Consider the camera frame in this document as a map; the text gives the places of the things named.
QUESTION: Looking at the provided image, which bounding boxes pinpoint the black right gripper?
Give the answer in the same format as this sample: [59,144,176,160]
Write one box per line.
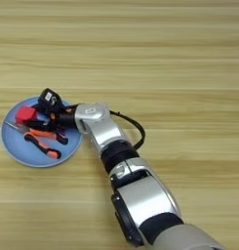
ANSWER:
[26,103,79,131]

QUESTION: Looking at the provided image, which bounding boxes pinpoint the red cube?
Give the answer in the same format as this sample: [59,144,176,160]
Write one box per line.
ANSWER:
[15,104,37,126]

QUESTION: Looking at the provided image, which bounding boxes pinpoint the orange and black pliers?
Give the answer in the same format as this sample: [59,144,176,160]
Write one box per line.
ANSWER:
[3,120,69,160]

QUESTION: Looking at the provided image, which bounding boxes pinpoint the black box with white label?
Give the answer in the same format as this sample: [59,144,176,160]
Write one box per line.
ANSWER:
[37,87,64,115]

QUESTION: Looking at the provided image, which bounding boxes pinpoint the round blue plate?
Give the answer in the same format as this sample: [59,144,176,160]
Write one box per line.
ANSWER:
[0,96,84,169]

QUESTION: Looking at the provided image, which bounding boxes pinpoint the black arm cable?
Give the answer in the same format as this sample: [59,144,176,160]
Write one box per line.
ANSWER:
[109,110,146,150]

